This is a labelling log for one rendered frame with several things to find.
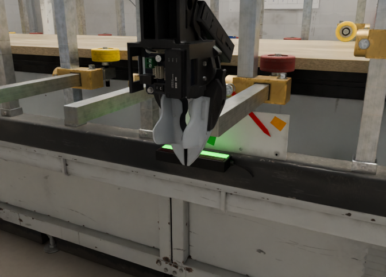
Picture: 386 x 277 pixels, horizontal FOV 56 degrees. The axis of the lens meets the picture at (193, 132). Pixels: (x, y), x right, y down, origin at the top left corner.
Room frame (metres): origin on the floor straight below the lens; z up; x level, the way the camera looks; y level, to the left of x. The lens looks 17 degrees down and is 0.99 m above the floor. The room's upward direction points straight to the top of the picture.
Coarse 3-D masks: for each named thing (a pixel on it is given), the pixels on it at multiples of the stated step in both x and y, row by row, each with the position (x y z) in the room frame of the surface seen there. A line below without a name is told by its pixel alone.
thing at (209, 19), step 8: (200, 8) 0.41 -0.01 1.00; (208, 8) 0.41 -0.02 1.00; (200, 16) 0.40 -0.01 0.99; (208, 16) 0.42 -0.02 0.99; (200, 24) 0.41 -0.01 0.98; (208, 24) 0.42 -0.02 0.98; (216, 24) 0.43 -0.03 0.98; (208, 32) 0.42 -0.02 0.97; (216, 32) 0.44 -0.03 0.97; (224, 32) 0.46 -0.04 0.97; (216, 40) 0.44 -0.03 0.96; (224, 40) 0.45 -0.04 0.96; (224, 48) 0.46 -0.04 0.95; (232, 48) 0.48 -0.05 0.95; (224, 56) 0.47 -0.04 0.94
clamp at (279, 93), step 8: (232, 80) 0.77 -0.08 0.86; (240, 80) 0.76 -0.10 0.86; (248, 80) 0.75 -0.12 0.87; (256, 80) 0.74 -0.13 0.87; (264, 80) 0.74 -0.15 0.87; (272, 80) 0.73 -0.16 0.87; (280, 80) 0.72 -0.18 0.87; (288, 80) 0.73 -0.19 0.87; (240, 88) 0.76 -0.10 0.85; (272, 88) 0.73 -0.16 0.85; (280, 88) 0.72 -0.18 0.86; (288, 88) 0.74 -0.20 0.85; (232, 96) 0.76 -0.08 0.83; (272, 96) 0.73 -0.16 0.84; (280, 96) 0.72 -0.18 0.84; (288, 96) 0.74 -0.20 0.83; (280, 104) 0.72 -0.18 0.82
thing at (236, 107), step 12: (264, 84) 0.73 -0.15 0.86; (240, 96) 0.61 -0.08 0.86; (252, 96) 0.62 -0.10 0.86; (264, 96) 0.70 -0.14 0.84; (228, 108) 0.52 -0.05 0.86; (240, 108) 0.56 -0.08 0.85; (252, 108) 0.62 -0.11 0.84; (228, 120) 0.51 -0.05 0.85; (240, 120) 0.56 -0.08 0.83; (216, 132) 0.48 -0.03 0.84
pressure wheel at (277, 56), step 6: (270, 54) 0.89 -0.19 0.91; (276, 54) 0.85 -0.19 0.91; (264, 60) 0.83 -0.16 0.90; (270, 60) 0.82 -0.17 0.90; (276, 60) 0.82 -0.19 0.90; (282, 60) 0.81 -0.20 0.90; (288, 60) 0.82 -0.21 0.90; (294, 60) 0.83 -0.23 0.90; (264, 66) 0.83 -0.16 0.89; (270, 66) 0.82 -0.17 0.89; (276, 66) 0.82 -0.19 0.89; (282, 66) 0.81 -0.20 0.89; (288, 66) 0.82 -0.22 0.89; (294, 66) 0.84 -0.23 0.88; (276, 72) 0.82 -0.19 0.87
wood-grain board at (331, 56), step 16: (16, 48) 1.28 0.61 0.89; (32, 48) 1.25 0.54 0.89; (48, 48) 1.22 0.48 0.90; (80, 48) 1.16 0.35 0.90; (272, 48) 1.15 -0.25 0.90; (288, 48) 1.15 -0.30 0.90; (304, 48) 1.15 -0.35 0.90; (320, 48) 1.15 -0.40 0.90; (336, 48) 1.15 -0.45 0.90; (352, 48) 1.15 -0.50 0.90; (224, 64) 0.95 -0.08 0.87; (304, 64) 0.87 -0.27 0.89; (320, 64) 0.85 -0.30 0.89; (336, 64) 0.84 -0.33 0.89; (352, 64) 0.82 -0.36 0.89; (368, 64) 0.81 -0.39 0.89
